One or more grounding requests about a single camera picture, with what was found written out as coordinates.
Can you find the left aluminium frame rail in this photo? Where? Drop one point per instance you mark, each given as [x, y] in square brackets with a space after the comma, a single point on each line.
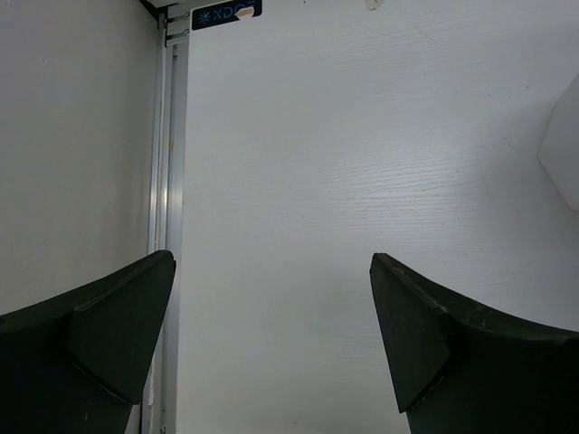
[165, 215]

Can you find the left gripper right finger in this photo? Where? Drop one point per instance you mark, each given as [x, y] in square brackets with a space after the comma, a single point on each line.
[459, 366]

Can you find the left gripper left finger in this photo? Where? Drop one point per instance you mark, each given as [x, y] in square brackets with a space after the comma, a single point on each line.
[78, 362]

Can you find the left blue logo sticker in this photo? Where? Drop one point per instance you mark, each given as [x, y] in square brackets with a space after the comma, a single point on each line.
[224, 13]

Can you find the white octagonal plastic bin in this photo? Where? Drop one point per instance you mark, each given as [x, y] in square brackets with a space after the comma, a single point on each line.
[559, 150]

